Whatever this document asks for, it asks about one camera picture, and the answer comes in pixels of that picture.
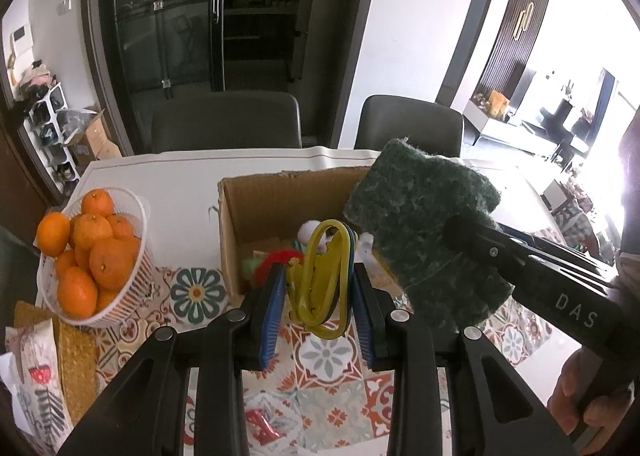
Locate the small red packet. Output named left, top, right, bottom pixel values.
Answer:
left=245, top=408, right=281, bottom=442

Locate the white shoe rack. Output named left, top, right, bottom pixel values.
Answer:
left=22, top=81, right=83, bottom=197

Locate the dark grey room door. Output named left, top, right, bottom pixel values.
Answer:
left=435, top=0, right=501, bottom=109

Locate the pile of oranges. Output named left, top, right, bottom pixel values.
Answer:
left=36, top=189, right=143, bottom=319

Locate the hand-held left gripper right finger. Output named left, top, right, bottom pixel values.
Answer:
left=352, top=263, right=581, bottom=456

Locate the dark slatted wall panel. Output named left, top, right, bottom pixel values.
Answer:
left=475, top=0, right=551, bottom=102

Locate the brown entrance door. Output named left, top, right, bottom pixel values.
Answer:
left=0, top=101, right=51, bottom=222

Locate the red plush strawberry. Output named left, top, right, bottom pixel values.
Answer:
left=242, top=248, right=306, bottom=287

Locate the person's right hand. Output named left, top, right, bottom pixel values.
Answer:
left=547, top=348, right=633, bottom=429

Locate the white intercom panel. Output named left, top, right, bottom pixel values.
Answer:
left=11, top=25, right=33, bottom=57

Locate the white patterned tablecloth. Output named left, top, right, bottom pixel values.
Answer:
left=37, top=146, right=601, bottom=456

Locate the small open carton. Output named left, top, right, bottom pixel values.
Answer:
left=67, top=108, right=123, bottom=167

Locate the green scouring pad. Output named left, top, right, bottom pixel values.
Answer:
left=342, top=137, right=516, bottom=332

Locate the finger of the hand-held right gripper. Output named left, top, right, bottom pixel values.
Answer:
left=495, top=223, right=613, bottom=279
left=442, top=215, right=531, bottom=283

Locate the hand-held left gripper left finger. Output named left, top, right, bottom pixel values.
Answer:
left=57, top=272, right=287, bottom=456

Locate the yellow bag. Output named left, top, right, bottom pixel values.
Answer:
left=487, top=90, right=511, bottom=119

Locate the white plush toy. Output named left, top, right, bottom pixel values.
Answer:
left=297, top=220, right=333, bottom=249

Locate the patterned snack packet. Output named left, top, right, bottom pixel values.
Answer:
left=0, top=323, right=68, bottom=456

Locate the white low cabinet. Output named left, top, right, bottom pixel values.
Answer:
left=462, top=98, right=566, bottom=157

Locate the chair with patterned cushion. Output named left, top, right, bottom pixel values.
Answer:
left=542, top=181, right=601, bottom=252

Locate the dark glass sliding door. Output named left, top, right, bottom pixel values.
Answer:
left=82, top=0, right=386, bottom=157

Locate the person's right forearm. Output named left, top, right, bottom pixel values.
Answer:
left=612, top=111, right=640, bottom=282

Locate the brown cardboard box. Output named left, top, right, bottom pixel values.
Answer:
left=216, top=163, right=386, bottom=309

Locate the yellow woven tissue box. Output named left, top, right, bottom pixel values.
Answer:
left=12, top=301, right=98, bottom=427

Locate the pink cloth bundle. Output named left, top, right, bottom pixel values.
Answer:
left=20, top=63, right=53, bottom=89

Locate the dark dining chair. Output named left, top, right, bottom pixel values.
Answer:
left=151, top=91, right=303, bottom=154
left=354, top=95, right=465, bottom=159

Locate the white plastic basket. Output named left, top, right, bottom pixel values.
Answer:
left=37, top=186, right=157, bottom=327

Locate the yellow plastic clip toy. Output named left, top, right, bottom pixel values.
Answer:
left=287, top=218, right=358, bottom=341

